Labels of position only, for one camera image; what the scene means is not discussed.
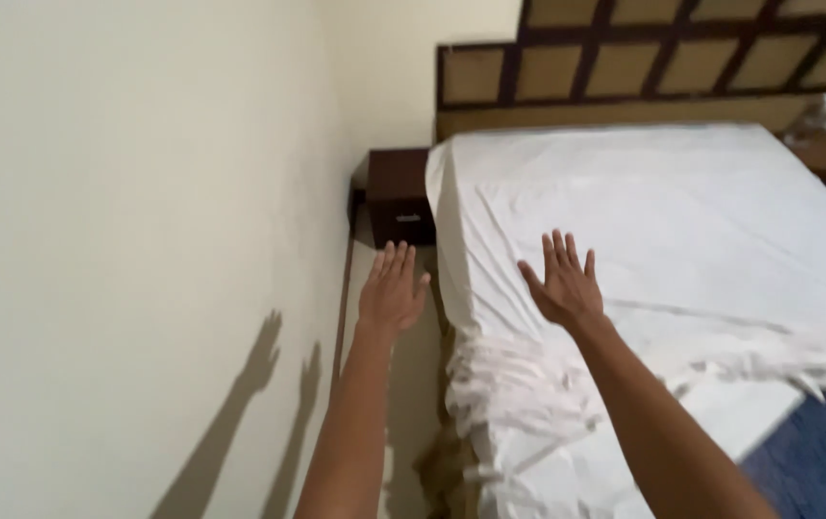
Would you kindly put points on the white bed sheet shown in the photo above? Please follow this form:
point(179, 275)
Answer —
point(672, 216)

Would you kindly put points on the blue mattress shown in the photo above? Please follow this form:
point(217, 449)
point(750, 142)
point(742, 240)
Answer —
point(820, 461)

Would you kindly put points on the person's left hand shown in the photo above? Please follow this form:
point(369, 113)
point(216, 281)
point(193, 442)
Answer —
point(390, 297)

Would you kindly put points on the person's right hand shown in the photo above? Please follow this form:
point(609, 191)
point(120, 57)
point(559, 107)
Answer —
point(568, 292)

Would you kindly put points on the brown panelled headboard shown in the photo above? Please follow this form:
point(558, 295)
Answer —
point(622, 68)

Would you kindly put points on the brown bed base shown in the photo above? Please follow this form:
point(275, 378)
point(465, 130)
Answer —
point(449, 468)

